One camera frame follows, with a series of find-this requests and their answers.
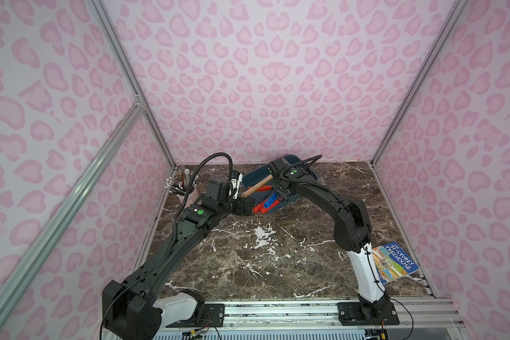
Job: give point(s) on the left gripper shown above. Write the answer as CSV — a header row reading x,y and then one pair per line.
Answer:
x,y
242,206

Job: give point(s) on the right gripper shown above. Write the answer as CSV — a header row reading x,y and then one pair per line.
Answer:
x,y
278,168

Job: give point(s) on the wooden handled tool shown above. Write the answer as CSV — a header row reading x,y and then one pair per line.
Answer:
x,y
257,186

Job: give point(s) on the blue handled metal tool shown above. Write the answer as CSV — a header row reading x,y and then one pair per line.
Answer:
x,y
268,203

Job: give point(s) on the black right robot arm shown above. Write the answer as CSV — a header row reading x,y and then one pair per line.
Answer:
x,y
352,230

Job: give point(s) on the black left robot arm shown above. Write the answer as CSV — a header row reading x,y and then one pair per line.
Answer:
x,y
130,308

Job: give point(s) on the teal plastic storage box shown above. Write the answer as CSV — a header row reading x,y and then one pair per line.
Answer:
x,y
257,175

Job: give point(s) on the pens bundle in cup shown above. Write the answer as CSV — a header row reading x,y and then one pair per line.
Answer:
x,y
185,184

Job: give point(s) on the blue printed booklet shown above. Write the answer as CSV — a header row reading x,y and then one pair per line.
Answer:
x,y
393,263

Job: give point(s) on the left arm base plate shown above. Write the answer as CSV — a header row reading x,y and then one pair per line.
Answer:
x,y
212,313

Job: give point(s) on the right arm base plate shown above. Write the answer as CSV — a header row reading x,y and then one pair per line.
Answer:
x,y
364,313

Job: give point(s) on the aluminium front rail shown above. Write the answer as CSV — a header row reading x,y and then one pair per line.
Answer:
x,y
419,318

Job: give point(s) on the left aluminium frame strut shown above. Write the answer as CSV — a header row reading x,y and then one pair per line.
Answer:
x,y
33,260

